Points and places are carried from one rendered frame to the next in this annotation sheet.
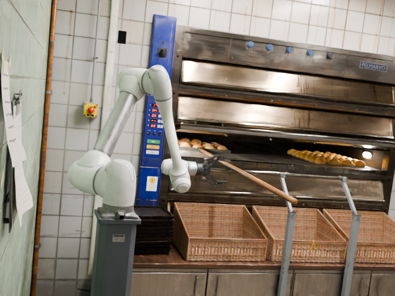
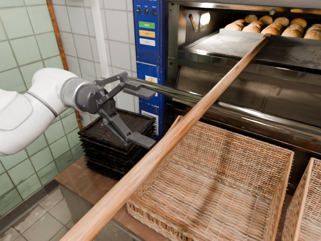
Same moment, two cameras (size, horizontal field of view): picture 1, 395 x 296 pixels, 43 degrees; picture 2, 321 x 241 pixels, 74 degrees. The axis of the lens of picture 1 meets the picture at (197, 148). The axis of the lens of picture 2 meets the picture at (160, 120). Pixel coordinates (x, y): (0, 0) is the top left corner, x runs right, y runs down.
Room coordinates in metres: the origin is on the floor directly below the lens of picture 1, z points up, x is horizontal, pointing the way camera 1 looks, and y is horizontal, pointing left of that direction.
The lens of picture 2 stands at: (2.80, -0.52, 1.46)
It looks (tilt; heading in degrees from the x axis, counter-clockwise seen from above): 34 degrees down; 48
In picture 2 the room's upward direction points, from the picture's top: straight up
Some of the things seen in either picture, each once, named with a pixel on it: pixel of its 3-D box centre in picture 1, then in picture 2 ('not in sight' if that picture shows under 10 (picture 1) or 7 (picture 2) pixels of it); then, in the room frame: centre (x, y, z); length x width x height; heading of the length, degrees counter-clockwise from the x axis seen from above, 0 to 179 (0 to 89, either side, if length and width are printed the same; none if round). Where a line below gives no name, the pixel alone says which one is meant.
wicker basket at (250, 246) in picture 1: (217, 230); (208, 183); (3.37, -0.20, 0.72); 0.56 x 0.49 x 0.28; 106
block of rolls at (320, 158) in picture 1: (325, 157); not in sight; (4.36, -1.13, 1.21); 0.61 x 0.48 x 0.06; 16
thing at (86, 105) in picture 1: (90, 110); not in sight; (3.33, 0.74, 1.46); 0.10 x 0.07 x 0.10; 106
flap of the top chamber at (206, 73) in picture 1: (296, 83); not in sight; (3.78, -0.69, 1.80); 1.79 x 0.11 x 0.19; 106
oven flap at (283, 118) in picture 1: (291, 117); not in sight; (3.78, -0.69, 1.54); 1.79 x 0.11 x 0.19; 106
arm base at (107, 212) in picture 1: (118, 209); not in sight; (2.42, 0.36, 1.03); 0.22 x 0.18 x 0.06; 19
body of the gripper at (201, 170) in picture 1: (202, 169); (100, 102); (3.01, -0.05, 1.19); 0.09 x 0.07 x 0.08; 105
